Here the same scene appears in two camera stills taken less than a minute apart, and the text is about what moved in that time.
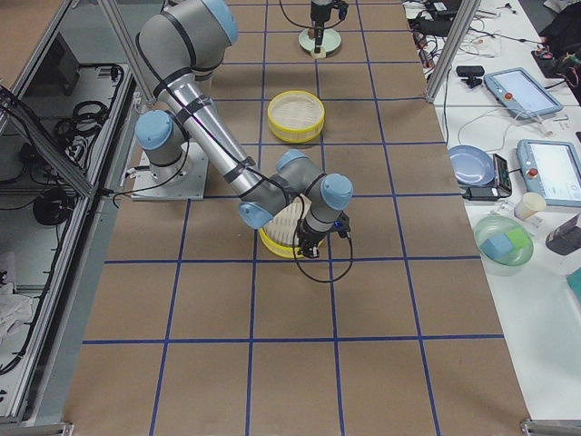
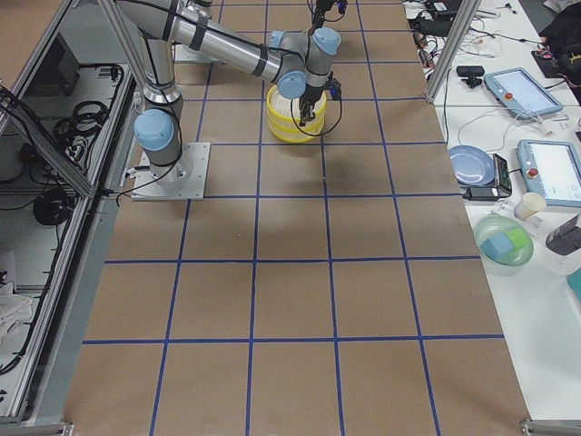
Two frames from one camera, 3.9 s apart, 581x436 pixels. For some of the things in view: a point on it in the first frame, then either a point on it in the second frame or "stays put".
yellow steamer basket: [280, 232] to [283, 116]
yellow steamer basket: [295, 116] stays put
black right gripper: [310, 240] to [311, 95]
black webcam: [472, 73] stays put
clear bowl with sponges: [504, 244] stays put
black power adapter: [487, 193] stays put
